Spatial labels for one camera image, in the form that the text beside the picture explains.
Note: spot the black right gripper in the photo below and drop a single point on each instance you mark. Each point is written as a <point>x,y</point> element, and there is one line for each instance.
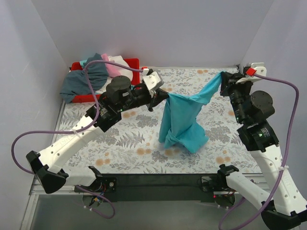
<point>230,84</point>

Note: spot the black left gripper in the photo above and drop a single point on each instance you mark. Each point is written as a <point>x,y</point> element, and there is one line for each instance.
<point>151,99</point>

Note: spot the turquoise t shirt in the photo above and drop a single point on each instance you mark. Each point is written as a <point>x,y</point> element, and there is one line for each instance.
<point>179,124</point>

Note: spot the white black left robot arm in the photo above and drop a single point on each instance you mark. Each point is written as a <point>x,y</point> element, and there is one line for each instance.
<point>48,165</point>

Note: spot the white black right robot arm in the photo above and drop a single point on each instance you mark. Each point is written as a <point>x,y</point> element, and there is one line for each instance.
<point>284,208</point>

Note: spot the white t shirt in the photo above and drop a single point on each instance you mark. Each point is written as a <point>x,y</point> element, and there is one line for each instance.
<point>123,72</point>

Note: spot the red plastic bin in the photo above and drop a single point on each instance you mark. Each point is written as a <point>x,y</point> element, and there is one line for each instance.
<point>118,87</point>

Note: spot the pink t shirt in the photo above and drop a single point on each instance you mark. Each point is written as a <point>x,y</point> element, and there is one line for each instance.
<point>111,69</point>

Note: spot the floral patterned table mat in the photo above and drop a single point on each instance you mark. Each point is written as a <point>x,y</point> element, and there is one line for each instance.
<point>132,145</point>

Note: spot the dark grey t shirt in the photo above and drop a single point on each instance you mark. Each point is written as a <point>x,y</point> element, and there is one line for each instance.
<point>75,82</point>

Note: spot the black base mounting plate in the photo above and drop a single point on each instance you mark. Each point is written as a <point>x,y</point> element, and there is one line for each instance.
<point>160,187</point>

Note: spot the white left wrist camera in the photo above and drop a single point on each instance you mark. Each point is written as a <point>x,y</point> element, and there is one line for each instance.
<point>151,79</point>

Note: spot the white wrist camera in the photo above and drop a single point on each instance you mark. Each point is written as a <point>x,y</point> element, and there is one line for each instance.
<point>151,79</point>
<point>251,72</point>

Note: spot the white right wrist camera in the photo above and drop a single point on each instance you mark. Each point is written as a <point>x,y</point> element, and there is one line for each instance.
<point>251,72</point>

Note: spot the aluminium frame rail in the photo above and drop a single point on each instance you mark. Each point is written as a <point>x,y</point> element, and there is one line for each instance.
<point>282,208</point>

